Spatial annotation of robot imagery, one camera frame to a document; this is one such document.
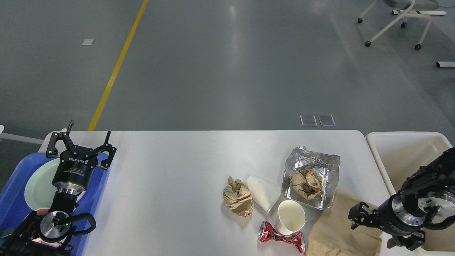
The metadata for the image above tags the brown paper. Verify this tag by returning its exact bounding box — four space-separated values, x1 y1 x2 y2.
291 166 324 200

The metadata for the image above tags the white crushed paper cup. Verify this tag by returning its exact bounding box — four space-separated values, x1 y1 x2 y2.
246 175 281 213

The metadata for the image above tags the crushed red can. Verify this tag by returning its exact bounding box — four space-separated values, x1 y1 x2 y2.
257 221 306 255

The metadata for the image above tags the silver foil container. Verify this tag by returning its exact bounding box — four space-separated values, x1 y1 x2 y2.
282 146 340 210

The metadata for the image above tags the pink ribbed mug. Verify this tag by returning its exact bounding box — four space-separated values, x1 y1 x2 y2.
21 208 74 248

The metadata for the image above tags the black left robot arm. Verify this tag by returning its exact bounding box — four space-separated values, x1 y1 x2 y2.
1 121 117 256

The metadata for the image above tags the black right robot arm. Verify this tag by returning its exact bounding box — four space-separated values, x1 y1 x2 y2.
348 148 455 251

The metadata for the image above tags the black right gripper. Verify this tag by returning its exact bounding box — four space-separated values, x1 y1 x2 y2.
348 195 427 251

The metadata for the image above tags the brown paper bag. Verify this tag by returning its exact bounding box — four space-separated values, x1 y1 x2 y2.
306 188 382 256

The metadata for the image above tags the beige plastic bin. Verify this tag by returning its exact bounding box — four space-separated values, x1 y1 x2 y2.
366 132 454 256

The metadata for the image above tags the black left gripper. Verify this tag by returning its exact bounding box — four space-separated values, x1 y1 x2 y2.
46 121 117 195

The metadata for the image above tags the white rolling chair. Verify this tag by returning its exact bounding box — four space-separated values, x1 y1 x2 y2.
365 0 439 50

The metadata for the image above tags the white chair base leg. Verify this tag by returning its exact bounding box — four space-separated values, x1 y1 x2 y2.
0 125 44 145

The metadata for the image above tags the white table leg bar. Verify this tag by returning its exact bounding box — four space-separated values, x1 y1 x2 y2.
436 61 455 68

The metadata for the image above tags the crumpled brown paper ball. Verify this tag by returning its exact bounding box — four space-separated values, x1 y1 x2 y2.
222 176 255 218

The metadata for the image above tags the mint green plate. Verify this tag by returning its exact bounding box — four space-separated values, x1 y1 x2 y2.
24 158 86 211

